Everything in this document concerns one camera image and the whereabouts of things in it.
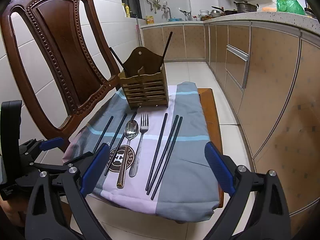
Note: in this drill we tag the green plastic bag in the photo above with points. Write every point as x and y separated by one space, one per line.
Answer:
290 6

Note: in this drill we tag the yellow bottle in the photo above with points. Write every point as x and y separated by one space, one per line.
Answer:
127 10

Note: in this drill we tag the yellow box on counter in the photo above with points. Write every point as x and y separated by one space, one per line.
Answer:
150 20

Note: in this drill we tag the speckled white countertop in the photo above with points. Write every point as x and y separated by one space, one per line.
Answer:
237 17

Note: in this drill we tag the black frying pan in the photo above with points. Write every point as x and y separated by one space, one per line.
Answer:
226 12

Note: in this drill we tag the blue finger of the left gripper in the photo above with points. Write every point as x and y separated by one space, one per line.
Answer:
51 144

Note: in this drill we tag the wooden utensil holder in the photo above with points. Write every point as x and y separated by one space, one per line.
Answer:
143 79

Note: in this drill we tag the orange wooden table edge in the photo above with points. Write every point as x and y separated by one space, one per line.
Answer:
211 117

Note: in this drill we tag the beige kitchen cabinets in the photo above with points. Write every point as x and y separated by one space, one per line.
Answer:
269 73

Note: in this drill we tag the steel spoon wooden handle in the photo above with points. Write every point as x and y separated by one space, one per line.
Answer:
131 131

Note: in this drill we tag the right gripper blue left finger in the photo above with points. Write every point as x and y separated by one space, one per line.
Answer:
95 169

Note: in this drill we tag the carved brown wooden chair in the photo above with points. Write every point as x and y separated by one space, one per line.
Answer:
56 29

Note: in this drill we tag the dark cooking pot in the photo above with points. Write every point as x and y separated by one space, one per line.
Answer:
242 7

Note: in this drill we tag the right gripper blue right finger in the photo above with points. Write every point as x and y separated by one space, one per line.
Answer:
222 173

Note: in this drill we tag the steel fork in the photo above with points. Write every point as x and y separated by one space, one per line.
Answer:
144 127

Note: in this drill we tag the chrome sink faucet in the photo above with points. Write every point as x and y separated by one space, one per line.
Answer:
167 12

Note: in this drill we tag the grey and pink cloth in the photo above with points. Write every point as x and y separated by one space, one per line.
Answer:
189 190

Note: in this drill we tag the white bowl on counter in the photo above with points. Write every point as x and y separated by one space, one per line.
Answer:
204 13

